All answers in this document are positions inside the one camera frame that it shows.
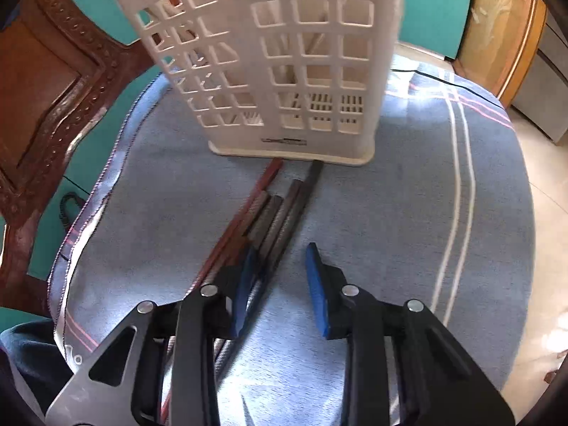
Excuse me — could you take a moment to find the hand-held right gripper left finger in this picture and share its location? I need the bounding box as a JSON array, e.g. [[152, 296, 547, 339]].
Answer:
[[44, 246, 260, 426]]

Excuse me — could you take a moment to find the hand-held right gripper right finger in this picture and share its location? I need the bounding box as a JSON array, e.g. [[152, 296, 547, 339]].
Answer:
[[305, 242, 518, 426]]

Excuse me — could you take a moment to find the dark red chopstick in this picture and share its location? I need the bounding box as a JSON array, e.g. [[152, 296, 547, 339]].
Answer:
[[195, 190, 271, 296], [160, 160, 285, 424]]

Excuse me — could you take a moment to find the black chopstick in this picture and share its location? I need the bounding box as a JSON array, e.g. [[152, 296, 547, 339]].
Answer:
[[213, 194, 285, 382], [240, 193, 273, 258], [215, 160, 324, 384], [255, 179, 307, 285]]

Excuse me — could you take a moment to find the white plastic utensil basket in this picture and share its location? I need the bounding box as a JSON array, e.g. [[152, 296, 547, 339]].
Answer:
[[51, 0, 409, 167]]

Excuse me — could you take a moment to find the beige wooden chopstick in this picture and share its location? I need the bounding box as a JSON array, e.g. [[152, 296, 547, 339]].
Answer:
[[306, 31, 331, 56]]

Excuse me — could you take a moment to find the blue plaid cloth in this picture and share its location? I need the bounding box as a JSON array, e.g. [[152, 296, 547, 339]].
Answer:
[[47, 55, 535, 426]]

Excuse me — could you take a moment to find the person's denim trouser leg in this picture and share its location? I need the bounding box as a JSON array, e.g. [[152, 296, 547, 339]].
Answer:
[[0, 319, 74, 413]]

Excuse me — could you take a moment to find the carved wooden chair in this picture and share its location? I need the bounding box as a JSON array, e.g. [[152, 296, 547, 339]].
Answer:
[[0, 0, 209, 316]]

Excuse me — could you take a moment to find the grey multi-door refrigerator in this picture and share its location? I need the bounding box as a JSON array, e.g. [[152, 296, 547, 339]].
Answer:
[[510, 9, 568, 147]]

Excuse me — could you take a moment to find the wood framed glass door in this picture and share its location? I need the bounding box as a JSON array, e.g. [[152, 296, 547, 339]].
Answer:
[[453, 0, 548, 107]]

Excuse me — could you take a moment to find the coiled black cable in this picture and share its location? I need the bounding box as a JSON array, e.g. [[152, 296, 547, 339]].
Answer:
[[58, 192, 85, 236]]

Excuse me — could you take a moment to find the thin black cable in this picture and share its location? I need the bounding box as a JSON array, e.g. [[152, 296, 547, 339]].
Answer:
[[388, 67, 507, 107]]

